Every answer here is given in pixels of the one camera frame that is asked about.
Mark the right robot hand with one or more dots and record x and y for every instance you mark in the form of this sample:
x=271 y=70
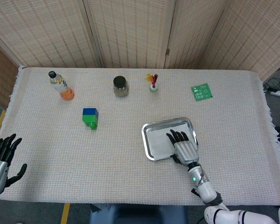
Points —
x=186 y=151

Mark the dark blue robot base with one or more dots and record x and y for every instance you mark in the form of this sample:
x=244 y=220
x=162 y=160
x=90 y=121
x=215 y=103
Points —
x=140 y=214

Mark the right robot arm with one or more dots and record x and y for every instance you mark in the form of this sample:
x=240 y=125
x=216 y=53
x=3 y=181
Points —
x=205 y=189

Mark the stainless steel tray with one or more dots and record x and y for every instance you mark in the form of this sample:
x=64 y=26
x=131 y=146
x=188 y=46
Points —
x=145 y=133

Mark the green square packet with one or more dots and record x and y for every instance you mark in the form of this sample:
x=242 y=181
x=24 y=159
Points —
x=201 y=92

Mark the feather shuttlecock yellow and red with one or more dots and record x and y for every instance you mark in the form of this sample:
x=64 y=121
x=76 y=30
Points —
x=153 y=87

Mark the glass jar with black lid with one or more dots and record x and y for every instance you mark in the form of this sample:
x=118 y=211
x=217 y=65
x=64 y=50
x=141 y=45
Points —
x=120 y=88

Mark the white woven tablecloth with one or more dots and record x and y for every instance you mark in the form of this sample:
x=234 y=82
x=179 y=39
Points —
x=95 y=168

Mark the metal screen hinge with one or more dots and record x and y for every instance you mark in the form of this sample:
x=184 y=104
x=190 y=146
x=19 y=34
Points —
x=167 y=51

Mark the green and blue toy block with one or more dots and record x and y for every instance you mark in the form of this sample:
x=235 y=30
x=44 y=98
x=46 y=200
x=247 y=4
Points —
x=89 y=117

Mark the orange juice bottle black cap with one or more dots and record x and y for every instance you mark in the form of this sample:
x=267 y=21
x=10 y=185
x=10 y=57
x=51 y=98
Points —
x=60 y=87

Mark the beige woven folding screen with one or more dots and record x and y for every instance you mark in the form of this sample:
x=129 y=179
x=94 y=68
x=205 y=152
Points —
x=130 y=30

